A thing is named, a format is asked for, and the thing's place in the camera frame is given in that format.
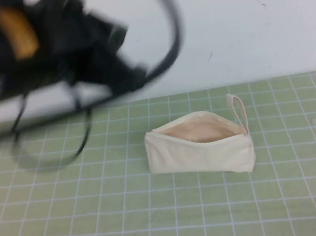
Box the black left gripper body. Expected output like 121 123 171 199
57 34 133 92

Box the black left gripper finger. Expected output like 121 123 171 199
123 61 149 83

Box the cream canvas pencil case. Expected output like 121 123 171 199
139 91 259 187

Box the green grid tablecloth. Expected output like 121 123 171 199
0 70 316 236

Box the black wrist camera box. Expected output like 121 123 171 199
72 0 132 55

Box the thin black cable loop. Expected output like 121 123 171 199
2 80 99 174

